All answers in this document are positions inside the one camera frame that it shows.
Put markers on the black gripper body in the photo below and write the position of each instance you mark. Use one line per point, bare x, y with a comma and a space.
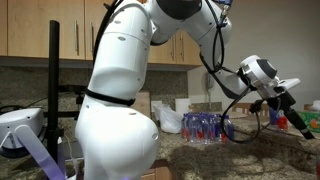
284, 102

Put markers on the Fiji water bottle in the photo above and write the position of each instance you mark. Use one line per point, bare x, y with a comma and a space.
277, 119

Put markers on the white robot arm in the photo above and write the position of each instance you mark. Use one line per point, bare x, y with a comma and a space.
118, 142

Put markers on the pack of Fiji water bottles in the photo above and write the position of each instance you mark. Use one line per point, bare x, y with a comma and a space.
205, 128

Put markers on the wooden chair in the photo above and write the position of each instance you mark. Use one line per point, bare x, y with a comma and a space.
244, 108

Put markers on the green tissue box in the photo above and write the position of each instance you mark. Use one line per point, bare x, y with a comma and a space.
312, 120

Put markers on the white plastic bag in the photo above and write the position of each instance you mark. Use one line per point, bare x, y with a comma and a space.
170, 121

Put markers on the wooden cutting board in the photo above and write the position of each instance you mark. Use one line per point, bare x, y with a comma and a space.
143, 103

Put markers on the white VR headset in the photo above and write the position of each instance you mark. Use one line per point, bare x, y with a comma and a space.
21, 132

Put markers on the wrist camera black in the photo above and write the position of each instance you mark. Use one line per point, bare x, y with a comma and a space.
257, 106

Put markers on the wall telephone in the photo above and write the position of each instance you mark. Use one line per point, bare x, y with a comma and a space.
209, 81

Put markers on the black camera stand pole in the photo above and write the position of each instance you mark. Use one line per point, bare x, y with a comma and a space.
53, 132

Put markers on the wooden wall cabinets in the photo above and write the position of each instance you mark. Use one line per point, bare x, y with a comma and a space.
24, 27

